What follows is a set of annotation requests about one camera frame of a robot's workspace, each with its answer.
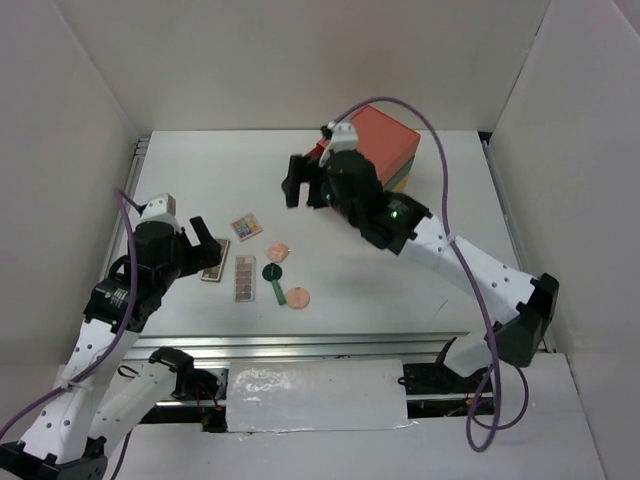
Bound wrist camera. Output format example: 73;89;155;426
319;120;358;168
140;193;176;224

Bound aluminium table rail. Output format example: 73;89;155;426
124;137;557;364

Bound dark green cushion puff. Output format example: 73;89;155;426
262;263;283;282

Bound light green tube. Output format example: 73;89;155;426
271;280;287;305

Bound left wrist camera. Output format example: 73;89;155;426
140;193;176;224

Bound white front cover panel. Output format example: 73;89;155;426
226;359;411;433

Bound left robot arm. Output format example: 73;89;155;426
1;217;221;479

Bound colourful square eyeshadow palette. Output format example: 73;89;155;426
230;213;263;242

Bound pink-brown eyeshadow palette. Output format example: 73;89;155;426
234;255;256;302

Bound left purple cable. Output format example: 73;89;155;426
0;188;151;480

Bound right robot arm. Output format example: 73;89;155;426
281;150;559;392

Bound peach round puff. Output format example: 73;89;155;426
285;287;311;310

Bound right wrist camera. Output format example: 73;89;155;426
319;120;358;168

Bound green drawer box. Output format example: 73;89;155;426
383;156;415;192

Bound brown eyeshadow palette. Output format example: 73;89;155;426
200;238;231;283

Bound yellow drawer box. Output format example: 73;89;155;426
388;175;409;193

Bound wrapped peach makeup sponge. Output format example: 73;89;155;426
266;241;291;264

